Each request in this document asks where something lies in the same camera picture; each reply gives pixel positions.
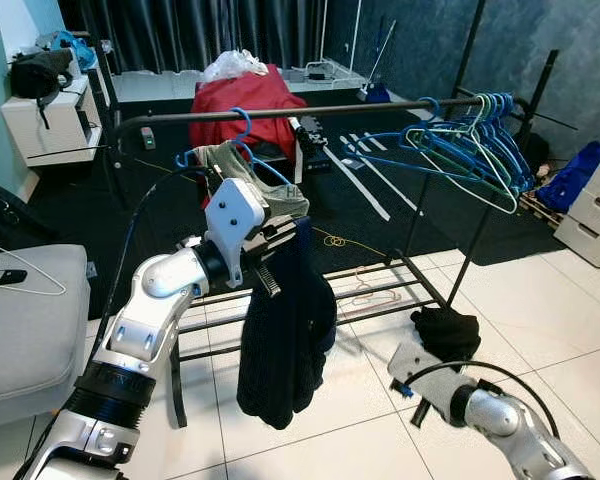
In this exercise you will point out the navy printed shirt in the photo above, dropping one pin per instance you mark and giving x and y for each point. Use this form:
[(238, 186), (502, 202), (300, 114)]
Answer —
[(280, 350)]

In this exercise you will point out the pink hanger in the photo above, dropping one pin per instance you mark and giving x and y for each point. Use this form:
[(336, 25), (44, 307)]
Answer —
[(375, 297)]

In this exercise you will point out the blue plastic hanger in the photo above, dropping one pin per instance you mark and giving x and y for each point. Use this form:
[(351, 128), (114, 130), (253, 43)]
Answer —
[(515, 150), (245, 115), (436, 105)]

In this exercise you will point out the white floor slat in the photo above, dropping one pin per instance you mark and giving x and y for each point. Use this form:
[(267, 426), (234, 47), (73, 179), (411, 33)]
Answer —
[(358, 183), (382, 172)]

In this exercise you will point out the black metal device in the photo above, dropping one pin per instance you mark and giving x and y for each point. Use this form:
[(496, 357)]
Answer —
[(310, 140)]

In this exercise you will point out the red cloth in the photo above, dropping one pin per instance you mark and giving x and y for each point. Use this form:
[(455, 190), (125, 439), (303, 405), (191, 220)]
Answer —
[(250, 95)]

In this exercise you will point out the small grey floor box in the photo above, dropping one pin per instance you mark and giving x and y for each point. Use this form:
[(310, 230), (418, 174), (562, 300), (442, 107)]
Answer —
[(147, 139)]

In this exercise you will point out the black clothes rack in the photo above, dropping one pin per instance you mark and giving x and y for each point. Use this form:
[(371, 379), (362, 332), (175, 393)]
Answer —
[(380, 105)]

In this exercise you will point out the white plastic bag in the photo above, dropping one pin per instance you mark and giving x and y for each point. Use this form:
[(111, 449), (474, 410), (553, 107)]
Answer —
[(235, 65)]

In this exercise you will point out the blue mop head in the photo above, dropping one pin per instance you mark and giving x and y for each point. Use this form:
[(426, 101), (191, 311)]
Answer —
[(377, 93)]

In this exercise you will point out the white low platform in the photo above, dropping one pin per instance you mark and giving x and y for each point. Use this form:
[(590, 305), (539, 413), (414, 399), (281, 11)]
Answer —
[(160, 85)]

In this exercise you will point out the thin black rod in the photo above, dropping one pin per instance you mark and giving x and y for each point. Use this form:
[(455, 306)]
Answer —
[(68, 154)]

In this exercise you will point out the dark curtain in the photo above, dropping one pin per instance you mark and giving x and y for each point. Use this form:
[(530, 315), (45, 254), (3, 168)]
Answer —
[(200, 30)]

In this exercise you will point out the white shelf unit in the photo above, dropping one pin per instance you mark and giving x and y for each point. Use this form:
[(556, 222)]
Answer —
[(40, 130)]

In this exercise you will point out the grey ottoman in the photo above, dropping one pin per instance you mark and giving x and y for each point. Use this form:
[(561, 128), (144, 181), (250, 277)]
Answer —
[(30, 340)]

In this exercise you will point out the black phone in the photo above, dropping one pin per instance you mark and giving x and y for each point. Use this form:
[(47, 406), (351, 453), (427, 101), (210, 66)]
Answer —
[(5, 276)]

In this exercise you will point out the blue plastic bag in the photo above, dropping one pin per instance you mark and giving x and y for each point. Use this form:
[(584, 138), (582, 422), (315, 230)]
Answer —
[(80, 50)]

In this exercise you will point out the black backpack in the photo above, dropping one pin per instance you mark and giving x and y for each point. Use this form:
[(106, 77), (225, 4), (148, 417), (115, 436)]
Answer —
[(0, 215)]

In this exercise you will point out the wooden pallet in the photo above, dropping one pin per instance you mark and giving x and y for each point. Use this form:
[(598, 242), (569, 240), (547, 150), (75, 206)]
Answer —
[(545, 208)]

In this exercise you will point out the black floor bag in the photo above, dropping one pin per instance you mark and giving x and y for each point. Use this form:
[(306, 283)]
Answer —
[(535, 150)]

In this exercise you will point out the white box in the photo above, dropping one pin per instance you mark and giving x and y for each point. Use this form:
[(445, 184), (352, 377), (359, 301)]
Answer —
[(595, 215)]

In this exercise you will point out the black handbag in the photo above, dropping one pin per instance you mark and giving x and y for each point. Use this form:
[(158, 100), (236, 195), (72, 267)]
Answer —
[(40, 72)]

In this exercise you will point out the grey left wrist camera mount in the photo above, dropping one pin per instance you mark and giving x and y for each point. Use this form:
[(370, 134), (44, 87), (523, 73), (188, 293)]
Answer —
[(235, 210)]

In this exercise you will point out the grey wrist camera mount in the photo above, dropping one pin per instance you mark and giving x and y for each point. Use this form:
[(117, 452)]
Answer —
[(235, 210), (425, 375)]

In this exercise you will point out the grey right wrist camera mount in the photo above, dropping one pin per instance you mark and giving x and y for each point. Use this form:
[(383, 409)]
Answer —
[(425, 375)]

